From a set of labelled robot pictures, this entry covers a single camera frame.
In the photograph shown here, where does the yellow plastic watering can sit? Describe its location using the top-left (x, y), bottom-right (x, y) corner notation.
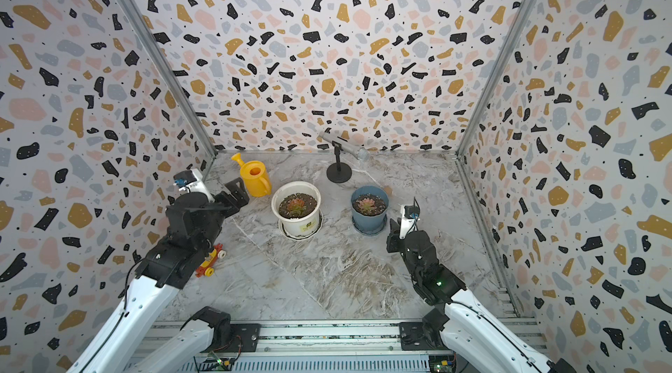
top-left (231, 152), bottom-right (272, 198)

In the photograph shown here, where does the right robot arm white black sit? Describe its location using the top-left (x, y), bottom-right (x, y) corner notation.
top-left (387, 220), bottom-right (575, 372)

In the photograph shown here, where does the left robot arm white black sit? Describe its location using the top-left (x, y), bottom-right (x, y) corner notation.
top-left (70, 169), bottom-right (250, 372)

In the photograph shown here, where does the red green succulent in white pot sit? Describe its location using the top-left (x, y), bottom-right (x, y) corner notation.
top-left (283, 197), bottom-right (307, 218)

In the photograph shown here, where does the pink succulent in blue pot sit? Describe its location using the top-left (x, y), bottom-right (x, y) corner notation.
top-left (355, 194), bottom-right (380, 216)

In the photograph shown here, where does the yellow red toy car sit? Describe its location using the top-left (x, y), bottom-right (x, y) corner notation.
top-left (195, 243), bottom-right (227, 278)

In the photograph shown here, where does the blue saucer under blue pot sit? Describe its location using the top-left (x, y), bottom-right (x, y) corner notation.
top-left (353, 216), bottom-right (389, 236)

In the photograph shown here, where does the white saucer under white pot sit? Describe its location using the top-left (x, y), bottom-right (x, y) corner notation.
top-left (278, 216), bottom-right (322, 241)

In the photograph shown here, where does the white plant pot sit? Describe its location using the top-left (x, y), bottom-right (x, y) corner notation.
top-left (271, 181), bottom-right (322, 241)

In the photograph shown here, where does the blue plant pot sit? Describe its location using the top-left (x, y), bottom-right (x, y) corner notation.
top-left (351, 186), bottom-right (390, 236)

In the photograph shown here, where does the right green circuit board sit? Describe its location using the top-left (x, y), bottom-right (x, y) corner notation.
top-left (428, 355), bottom-right (457, 373)

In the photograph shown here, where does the green circuit board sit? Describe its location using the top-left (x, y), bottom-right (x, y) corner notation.
top-left (428, 355), bottom-right (457, 373)
top-left (203, 355), bottom-right (236, 372)

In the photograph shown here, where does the microphone on black stand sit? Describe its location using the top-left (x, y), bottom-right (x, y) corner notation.
top-left (318, 131), bottom-right (369, 184)

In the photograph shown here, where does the left green circuit board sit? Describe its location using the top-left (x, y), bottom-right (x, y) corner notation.
top-left (203, 355), bottom-right (236, 372)

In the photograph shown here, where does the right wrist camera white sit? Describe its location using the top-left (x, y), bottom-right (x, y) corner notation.
top-left (399, 204), bottom-right (421, 239)

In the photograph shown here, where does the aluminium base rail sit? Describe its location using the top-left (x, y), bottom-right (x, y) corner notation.
top-left (101, 317), bottom-right (552, 373)

